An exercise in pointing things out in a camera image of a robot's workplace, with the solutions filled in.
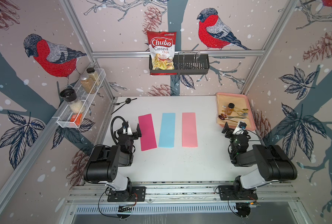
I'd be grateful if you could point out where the tan spice bottle front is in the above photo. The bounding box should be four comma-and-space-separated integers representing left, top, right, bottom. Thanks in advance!
80, 74, 96, 94

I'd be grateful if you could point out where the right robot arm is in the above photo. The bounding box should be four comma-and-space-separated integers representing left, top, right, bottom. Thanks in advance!
222, 121, 297, 195

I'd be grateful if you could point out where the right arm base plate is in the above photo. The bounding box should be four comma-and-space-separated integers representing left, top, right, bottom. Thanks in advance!
217, 185, 258, 201

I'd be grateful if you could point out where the clear acrylic wall shelf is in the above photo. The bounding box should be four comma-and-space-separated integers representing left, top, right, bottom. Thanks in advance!
57, 69, 106, 132

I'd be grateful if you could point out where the small red box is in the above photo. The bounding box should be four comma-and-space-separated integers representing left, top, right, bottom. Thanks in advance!
70, 113, 82, 126

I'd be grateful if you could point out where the tan spice bottle rear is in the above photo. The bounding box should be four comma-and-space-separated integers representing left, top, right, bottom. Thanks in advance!
86, 67, 101, 85

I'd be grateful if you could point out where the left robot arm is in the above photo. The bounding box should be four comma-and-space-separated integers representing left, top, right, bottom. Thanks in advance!
82, 122, 142, 195

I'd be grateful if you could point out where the light pink paper sheet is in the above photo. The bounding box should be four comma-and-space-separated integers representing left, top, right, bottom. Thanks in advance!
182, 113, 198, 147

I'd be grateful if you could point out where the black wire wall basket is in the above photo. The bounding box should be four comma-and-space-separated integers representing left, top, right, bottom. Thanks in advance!
149, 52, 210, 75

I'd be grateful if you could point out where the magenta paper sheet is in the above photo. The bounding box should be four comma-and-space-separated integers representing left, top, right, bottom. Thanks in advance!
138, 114, 157, 151

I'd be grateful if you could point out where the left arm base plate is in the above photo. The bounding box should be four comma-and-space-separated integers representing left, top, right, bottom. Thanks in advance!
107, 186, 146, 202

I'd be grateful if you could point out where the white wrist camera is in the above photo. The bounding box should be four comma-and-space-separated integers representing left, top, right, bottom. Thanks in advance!
233, 121, 247, 135
123, 124, 132, 135

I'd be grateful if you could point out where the iridescent purple spoon front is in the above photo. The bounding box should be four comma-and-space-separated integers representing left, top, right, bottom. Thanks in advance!
217, 115, 246, 124

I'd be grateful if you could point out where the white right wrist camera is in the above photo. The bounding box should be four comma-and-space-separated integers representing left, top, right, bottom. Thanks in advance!
233, 121, 247, 135

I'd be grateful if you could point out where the black spoon on table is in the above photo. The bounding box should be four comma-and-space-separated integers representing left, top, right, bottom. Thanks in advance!
111, 98, 137, 114

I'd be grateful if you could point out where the tan spice bottle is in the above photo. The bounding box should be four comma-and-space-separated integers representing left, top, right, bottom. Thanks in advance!
80, 74, 96, 94
86, 67, 101, 85

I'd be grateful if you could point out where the Chuba cassava chips bag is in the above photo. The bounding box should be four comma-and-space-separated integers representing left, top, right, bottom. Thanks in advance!
146, 31, 177, 75

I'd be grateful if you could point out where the black lid grinder jar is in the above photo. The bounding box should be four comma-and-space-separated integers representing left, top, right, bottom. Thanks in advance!
60, 88, 86, 114

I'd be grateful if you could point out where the beige cloth napkin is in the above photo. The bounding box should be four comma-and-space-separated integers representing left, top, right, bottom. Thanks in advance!
217, 94, 253, 129

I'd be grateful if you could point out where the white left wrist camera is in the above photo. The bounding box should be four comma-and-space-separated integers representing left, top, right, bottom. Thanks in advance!
123, 124, 132, 135

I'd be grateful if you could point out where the gold spoon cream handle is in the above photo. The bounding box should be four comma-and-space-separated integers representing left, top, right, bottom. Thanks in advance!
235, 107, 249, 113

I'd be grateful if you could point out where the red pepper spice jar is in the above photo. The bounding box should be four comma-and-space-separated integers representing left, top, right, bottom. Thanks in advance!
225, 103, 235, 116

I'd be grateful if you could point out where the pink plastic tray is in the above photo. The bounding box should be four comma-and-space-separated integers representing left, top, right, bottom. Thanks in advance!
215, 92, 256, 131

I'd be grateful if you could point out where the iridescent rainbow spoon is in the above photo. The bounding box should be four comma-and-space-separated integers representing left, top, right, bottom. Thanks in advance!
221, 113, 247, 119

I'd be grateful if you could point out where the light blue paper sheet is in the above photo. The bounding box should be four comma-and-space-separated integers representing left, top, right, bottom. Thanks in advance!
158, 113, 176, 148

